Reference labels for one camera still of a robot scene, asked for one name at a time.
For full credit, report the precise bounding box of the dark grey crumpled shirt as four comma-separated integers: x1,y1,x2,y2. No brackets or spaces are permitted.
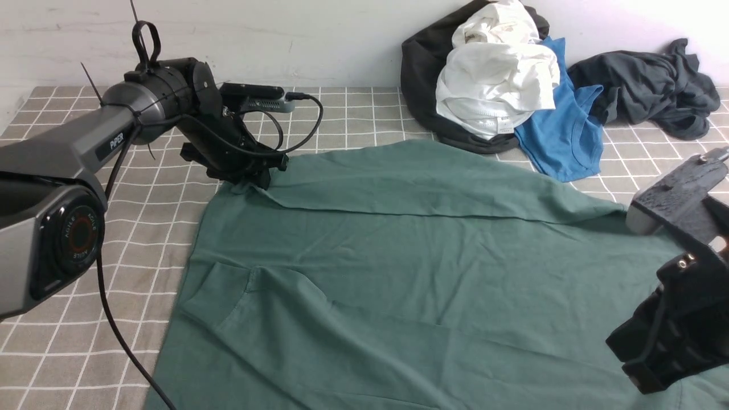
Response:
567,38,720,141

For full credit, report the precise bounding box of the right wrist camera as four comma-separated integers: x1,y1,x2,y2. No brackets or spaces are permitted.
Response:
626,147,727,239

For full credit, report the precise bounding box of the blue shirt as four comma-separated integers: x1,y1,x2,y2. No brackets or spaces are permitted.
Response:
515,37,603,182

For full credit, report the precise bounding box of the white crumpled shirt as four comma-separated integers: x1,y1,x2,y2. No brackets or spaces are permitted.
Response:
435,1,560,140

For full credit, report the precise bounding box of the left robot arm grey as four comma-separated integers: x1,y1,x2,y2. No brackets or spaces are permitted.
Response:
1,58,288,319

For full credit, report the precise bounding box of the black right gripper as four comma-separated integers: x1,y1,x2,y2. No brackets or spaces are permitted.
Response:
606,196,727,395

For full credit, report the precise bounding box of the green long-sleeved shirt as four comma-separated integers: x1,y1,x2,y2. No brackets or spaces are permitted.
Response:
154,140,727,409

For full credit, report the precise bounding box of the black garment under pile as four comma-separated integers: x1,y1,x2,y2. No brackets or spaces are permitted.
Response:
400,1,550,155

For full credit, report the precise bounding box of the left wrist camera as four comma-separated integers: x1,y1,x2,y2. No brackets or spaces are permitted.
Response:
219,83,295,113

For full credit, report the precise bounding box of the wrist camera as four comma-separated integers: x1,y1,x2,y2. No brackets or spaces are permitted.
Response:
626,147,727,239
219,83,295,113

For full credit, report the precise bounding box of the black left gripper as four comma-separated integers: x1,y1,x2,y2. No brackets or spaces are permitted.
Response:
180,106,289,189

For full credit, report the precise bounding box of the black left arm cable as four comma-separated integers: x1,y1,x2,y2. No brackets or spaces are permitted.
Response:
96,91,324,410

